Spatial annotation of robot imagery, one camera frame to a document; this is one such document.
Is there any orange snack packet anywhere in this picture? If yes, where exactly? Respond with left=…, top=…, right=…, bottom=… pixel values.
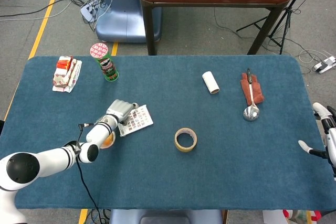
left=57, top=56, right=74, bottom=69

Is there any white card box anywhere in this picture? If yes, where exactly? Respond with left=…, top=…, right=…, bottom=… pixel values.
left=117, top=104, right=154, bottom=137

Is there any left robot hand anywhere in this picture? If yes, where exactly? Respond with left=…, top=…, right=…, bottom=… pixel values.
left=106, top=99, right=139, bottom=125

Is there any orange jelly cup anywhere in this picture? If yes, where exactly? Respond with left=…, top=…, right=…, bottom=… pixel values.
left=101, top=131, right=117, bottom=150

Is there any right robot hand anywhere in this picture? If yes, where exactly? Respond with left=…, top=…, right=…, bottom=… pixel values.
left=298, top=102, right=336, bottom=177

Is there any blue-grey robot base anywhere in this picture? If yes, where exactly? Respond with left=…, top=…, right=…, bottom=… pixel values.
left=95, top=0, right=163, bottom=44

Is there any white red-printed snack pack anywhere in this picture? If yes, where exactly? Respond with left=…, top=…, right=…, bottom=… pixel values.
left=52, top=58, right=78, bottom=87

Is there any black tripod stand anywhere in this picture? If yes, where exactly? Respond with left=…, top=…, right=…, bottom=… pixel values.
left=236, top=0, right=316, bottom=56

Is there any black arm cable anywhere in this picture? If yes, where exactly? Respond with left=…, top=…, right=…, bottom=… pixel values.
left=75, top=122, right=106, bottom=224

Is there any yellow tape roll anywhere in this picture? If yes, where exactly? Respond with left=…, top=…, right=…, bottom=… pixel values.
left=174, top=127, right=198, bottom=153

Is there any metal ladle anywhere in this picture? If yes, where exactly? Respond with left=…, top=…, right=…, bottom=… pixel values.
left=243, top=68, right=260, bottom=122

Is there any brown cloth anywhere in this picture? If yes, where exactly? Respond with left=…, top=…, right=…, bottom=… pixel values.
left=240, top=73, right=265, bottom=106

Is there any grey robot torso base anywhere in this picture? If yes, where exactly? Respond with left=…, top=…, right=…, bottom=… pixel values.
left=109, top=209, right=224, bottom=224

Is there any white paper roll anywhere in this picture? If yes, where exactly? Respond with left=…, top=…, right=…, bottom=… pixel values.
left=202, top=71, right=221, bottom=95

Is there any white power strip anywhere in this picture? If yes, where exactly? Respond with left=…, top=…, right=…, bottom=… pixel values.
left=80, top=0, right=104, bottom=23

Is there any green Pringles can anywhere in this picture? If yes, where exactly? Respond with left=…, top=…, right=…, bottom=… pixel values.
left=89, top=42, right=119, bottom=82

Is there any blue felt tablecloth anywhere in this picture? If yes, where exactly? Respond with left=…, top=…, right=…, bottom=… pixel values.
left=0, top=55, right=336, bottom=211

